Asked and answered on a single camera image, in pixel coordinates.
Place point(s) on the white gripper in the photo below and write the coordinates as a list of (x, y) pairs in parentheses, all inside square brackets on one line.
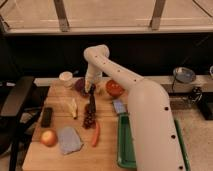
[(88, 84)]

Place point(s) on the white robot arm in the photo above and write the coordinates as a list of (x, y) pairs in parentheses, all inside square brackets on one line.
[(154, 134)]

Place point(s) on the purple bowl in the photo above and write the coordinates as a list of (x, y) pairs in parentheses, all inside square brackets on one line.
[(80, 87)]

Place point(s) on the orange bowl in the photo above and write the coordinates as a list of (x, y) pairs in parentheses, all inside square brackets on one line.
[(114, 89)]

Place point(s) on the metal bowl in background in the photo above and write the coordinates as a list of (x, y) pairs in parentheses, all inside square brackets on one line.
[(184, 75)]

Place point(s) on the white paper cup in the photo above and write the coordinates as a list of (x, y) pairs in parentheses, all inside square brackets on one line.
[(66, 79)]

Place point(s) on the peeled banana toy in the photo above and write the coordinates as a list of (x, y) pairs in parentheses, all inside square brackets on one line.
[(72, 108)]

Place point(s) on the bunch of dark grapes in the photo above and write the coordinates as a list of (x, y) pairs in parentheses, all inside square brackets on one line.
[(89, 117)]

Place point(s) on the blue sponge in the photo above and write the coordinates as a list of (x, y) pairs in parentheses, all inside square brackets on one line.
[(119, 106)]

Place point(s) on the black rectangular block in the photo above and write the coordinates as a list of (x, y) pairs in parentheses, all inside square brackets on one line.
[(46, 117)]

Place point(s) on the blue grey cloth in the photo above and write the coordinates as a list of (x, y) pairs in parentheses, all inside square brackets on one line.
[(69, 140)]

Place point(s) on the red yellow apple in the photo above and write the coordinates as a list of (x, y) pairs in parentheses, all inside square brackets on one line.
[(48, 138)]

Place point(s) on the black office chair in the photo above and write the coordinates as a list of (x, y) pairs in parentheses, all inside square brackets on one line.
[(11, 129)]

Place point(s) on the green plastic tray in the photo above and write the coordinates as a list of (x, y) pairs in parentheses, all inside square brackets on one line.
[(125, 150)]

